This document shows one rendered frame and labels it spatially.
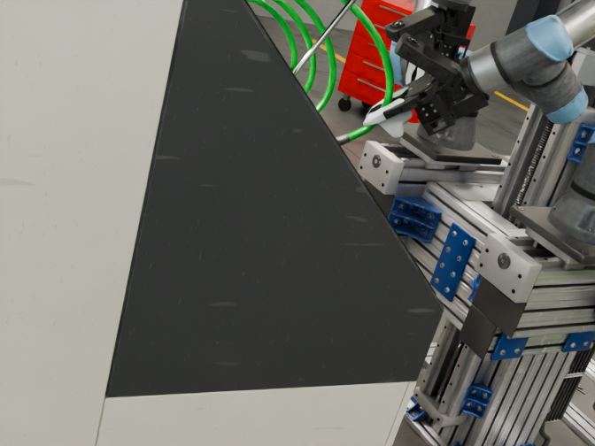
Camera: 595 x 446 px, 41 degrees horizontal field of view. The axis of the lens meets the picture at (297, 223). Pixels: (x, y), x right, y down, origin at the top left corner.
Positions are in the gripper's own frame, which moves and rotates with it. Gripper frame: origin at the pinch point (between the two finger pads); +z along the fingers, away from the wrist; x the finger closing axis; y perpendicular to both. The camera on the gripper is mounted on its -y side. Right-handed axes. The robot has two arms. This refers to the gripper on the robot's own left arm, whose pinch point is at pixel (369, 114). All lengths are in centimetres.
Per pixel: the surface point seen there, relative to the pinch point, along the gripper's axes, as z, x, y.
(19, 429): 49, -60, 0
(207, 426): 36, -44, 22
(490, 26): 149, 819, 235
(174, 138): 8.0, -41.5, -22.4
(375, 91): 151, 401, 117
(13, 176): 22, -54, -31
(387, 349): 11.2, -23.2, 32.8
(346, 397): 21, -28, 36
